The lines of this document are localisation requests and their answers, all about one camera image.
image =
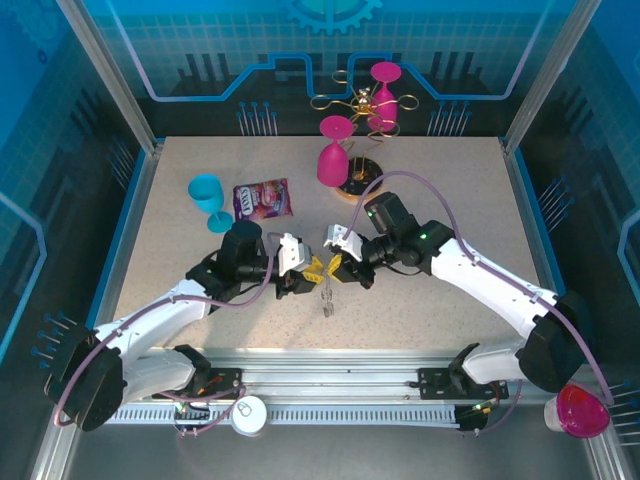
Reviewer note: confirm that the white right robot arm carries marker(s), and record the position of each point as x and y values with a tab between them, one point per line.
500	300

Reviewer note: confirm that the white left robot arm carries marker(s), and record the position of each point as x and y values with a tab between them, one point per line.
160	370

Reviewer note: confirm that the purple candy bag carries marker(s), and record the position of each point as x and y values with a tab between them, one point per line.
262	200

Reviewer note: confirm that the blue plastic wine glass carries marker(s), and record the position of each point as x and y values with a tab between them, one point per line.
202	192

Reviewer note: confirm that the pink plastic wine glass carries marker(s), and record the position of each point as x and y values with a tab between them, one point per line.
387	110
331	165

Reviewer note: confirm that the pink and white cup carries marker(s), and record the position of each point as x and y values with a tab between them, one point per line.
582	412

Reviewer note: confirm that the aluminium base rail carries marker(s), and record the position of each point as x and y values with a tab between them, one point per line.
325	375

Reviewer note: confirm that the aluminium frame side rail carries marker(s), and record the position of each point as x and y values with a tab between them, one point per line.
131	220
531	220

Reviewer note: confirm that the aluminium frame post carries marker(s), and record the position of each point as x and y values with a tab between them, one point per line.
107	75
552	75

